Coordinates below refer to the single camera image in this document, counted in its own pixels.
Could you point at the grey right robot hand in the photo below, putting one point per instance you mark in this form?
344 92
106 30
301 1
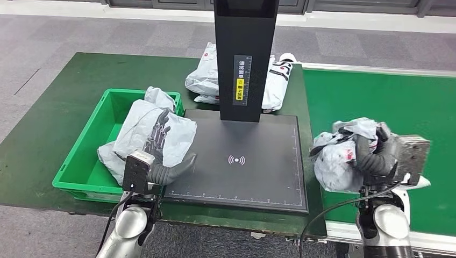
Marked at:
374 160

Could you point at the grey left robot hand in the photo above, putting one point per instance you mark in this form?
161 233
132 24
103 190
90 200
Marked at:
160 171

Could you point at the white parcel bag black marks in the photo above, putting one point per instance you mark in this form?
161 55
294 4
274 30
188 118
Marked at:
335 160

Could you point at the grey parcel bag red streak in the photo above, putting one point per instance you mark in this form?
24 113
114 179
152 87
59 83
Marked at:
139 131

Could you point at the grey parcel bag red print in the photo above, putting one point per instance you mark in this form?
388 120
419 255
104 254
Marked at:
160 98

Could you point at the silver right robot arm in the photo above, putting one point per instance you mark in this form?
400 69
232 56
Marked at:
388 224

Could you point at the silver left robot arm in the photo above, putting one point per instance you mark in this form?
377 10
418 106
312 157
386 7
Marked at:
128 228

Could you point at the black inbound scanner machine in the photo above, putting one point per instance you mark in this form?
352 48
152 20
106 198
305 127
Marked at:
249 149

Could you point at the grey parcel bag red dot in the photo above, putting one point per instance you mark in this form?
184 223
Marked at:
205 80

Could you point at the white parcel bag black lettering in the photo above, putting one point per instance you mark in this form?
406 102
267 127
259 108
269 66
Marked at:
278 89

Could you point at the green plastic crate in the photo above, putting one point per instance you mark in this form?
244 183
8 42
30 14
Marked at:
89 149

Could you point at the yellow and grey ruler label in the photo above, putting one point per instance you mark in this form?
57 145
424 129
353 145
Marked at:
243 71

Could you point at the dark green table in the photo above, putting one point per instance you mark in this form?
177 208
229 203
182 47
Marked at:
53 89

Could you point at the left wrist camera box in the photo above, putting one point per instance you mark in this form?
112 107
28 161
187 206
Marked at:
137 171

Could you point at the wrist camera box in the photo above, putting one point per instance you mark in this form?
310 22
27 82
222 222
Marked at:
413 156
137 171

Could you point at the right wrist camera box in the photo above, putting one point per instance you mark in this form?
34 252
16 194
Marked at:
413 156

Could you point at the pale conveyor side rail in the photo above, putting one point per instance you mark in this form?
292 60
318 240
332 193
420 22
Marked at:
427 244
374 68

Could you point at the grey window frame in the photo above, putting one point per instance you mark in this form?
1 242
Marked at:
356 4

